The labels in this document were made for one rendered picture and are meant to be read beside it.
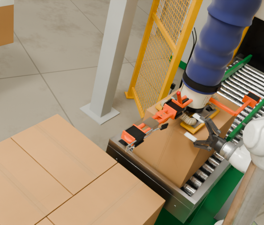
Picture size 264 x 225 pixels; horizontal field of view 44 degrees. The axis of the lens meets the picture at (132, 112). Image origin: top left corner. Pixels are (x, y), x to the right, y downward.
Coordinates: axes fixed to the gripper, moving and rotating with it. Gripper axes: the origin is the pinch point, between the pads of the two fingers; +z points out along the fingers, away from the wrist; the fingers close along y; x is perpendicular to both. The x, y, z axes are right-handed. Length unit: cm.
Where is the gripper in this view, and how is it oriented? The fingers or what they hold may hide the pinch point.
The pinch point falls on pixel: (191, 125)
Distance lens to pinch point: 178.7
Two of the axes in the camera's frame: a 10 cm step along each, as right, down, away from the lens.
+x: 6.3, -3.6, 6.9
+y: -2.3, 7.6, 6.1
